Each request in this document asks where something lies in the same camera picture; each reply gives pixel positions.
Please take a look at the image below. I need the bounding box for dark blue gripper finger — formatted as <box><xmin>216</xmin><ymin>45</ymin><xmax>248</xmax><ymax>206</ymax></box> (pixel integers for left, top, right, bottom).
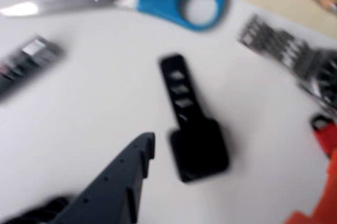
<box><xmin>49</xmin><ymin>132</ymin><xmax>156</xmax><ymax>224</ymax></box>

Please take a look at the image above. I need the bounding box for black AA battery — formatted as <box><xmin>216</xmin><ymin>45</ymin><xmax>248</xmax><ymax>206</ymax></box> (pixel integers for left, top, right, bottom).
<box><xmin>0</xmin><ymin>35</ymin><xmax>66</xmax><ymax>104</ymax></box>

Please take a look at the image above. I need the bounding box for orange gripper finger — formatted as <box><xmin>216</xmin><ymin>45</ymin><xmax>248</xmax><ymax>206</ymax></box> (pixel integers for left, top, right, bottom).
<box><xmin>283</xmin><ymin>147</ymin><xmax>337</xmax><ymax>224</ymax></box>

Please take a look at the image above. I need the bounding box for black plastic clip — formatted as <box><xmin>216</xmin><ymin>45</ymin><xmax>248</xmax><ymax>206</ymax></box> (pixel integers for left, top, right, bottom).
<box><xmin>158</xmin><ymin>53</ymin><xmax>230</xmax><ymax>183</ymax></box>

